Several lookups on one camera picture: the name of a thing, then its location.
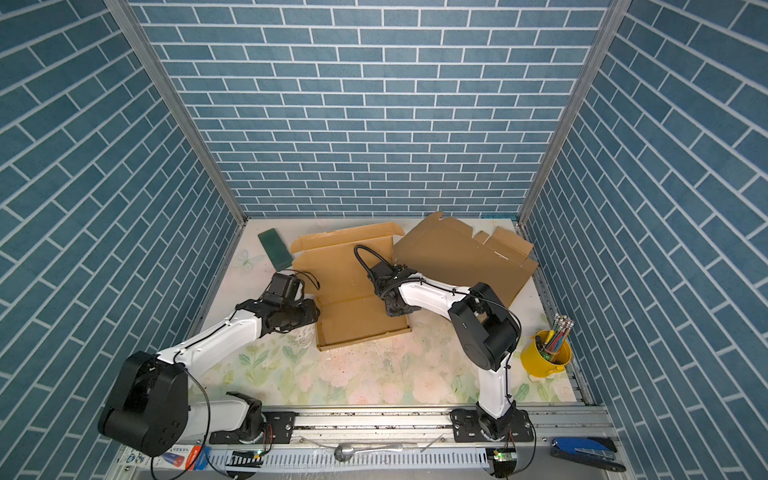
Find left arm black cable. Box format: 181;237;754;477
148;268;322;480

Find cardboard box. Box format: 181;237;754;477
394;212;538;306
290;222;411;351

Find white slotted cable duct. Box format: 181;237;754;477
208;448;490;473

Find green sponge block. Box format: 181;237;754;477
257;228;293;271

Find blue black pliers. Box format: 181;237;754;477
550;437;626;472

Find metal spoon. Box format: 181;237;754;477
299;440;445;463

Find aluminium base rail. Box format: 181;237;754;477
107;403;634;479

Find yellow pencil cup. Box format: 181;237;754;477
520;315;574;378

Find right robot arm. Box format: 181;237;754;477
364;261;522;440

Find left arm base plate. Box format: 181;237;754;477
208;411;297;447

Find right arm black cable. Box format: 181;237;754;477
352;242;538;478

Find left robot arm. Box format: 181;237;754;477
97;273;320;457

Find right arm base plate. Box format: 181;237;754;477
449;409;535;443

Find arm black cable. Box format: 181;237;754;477
148;268;322;480
352;242;538;478

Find white printed package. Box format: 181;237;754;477
119;445;210;471

